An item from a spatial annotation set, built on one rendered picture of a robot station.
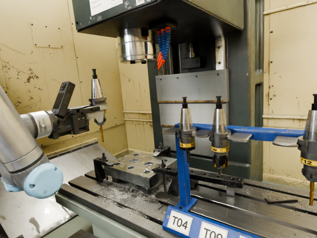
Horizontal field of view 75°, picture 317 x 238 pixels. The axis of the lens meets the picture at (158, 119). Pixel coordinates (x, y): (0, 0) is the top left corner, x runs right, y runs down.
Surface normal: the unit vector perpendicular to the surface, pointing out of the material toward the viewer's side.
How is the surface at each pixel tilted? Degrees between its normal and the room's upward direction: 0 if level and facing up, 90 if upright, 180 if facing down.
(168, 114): 90
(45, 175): 91
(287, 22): 90
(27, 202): 24
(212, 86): 90
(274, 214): 0
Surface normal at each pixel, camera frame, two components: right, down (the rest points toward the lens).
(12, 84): 0.80, 0.04
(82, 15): -0.59, 0.19
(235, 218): -0.08, -0.98
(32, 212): 0.25, -0.87
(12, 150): 0.45, 0.27
